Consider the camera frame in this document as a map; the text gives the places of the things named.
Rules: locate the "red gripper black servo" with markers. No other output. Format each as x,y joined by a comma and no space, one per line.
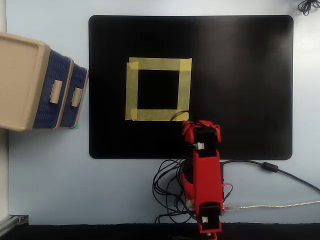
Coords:
206,137

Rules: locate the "red robot arm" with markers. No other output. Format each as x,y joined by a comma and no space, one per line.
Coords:
207,180

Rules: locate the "yellow masking tape strip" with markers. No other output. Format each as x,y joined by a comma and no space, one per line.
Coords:
131,92
185,90
155,115
160,63

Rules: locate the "black table mat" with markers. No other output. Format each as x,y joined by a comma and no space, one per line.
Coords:
250,87

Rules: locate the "controller board with pink light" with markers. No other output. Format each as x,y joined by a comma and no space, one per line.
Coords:
224,208

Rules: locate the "small green tape piece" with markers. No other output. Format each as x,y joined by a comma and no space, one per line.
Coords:
74,126

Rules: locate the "black backdrop cloth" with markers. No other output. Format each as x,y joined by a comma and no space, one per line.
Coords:
100,232

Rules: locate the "beige plastic drawer cabinet frame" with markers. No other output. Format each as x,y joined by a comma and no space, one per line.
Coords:
17,82

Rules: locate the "aluminium profile post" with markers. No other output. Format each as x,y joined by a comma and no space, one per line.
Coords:
12,222

